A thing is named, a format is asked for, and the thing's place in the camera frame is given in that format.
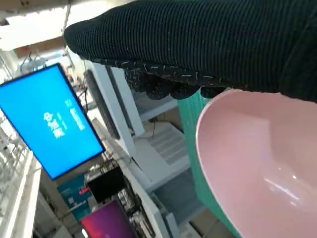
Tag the blue poster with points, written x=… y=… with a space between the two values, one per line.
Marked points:
x=74 y=200

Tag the blue screen monitor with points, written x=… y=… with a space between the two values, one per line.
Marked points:
x=49 y=119

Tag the white mesh cabinet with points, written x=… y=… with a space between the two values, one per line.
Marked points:
x=123 y=111

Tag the pink bowl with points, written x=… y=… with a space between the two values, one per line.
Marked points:
x=247 y=153

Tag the green cutting mat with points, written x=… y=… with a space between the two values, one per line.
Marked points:
x=190 y=138

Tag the purple screen monitor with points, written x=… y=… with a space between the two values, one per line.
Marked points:
x=109 y=220

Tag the white metal rack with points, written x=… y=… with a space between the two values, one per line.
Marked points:
x=22 y=188

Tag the white cabinet with slotted side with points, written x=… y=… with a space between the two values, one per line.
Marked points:
x=168 y=148

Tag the dark screen monitor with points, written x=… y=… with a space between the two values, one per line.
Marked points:
x=106 y=184

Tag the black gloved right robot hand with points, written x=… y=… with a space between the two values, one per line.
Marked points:
x=198 y=44

